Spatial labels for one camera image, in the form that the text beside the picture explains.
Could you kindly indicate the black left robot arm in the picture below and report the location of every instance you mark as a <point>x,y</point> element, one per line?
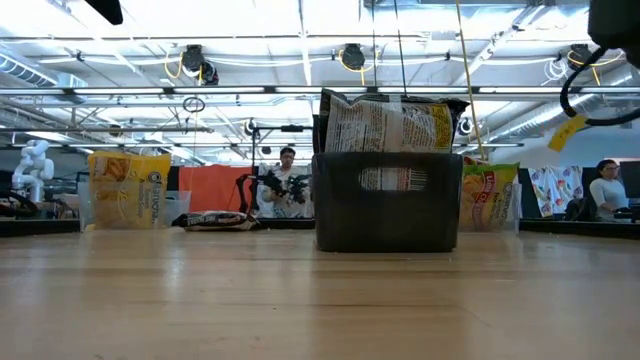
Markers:
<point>107,10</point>

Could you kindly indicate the long ceiling light strip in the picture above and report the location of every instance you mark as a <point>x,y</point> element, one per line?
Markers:
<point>320,90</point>
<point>220,90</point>

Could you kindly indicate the black aluminium table frame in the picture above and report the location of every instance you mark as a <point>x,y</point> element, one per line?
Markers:
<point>575,227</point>

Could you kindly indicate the black partition panel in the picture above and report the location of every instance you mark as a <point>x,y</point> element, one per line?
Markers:
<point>632,177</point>

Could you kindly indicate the yellow tape tag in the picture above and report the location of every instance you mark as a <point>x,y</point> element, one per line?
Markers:
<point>567,132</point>

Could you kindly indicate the black fire noodle pack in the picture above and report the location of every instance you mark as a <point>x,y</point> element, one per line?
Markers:
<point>380,125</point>
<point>215,220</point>

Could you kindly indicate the red partition screen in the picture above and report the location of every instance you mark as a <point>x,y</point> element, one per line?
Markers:
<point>212,185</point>

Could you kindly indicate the black rig frame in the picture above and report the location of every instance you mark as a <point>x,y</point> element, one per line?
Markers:
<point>291,128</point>

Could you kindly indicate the silver ventilation duct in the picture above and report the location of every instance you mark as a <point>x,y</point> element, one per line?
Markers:
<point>540,117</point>

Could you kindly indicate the small black ceiling reel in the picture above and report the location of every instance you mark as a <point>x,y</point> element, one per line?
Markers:
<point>250,126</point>
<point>465,126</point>

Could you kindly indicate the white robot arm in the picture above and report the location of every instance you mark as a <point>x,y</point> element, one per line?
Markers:
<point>32,170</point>

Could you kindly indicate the person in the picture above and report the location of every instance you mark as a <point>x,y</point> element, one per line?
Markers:
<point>287,157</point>
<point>607,192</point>

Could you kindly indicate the yellow creamy chicken ramen pack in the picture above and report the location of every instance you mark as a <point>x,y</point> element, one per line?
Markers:
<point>130,190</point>

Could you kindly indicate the dark grey plastic bin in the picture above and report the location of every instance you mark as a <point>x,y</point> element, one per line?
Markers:
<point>385,225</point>

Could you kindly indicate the green lime chili noodle pack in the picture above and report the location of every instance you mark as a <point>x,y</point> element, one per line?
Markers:
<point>487,200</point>

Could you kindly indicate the black distant leader arms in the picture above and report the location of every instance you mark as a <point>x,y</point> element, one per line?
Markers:
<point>272,182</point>

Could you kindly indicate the floral patterned cloth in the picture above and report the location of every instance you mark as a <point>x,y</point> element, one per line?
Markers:
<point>555,185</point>

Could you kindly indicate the clear plastic bin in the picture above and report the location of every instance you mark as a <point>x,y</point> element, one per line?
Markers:
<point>519,210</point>
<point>180,210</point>

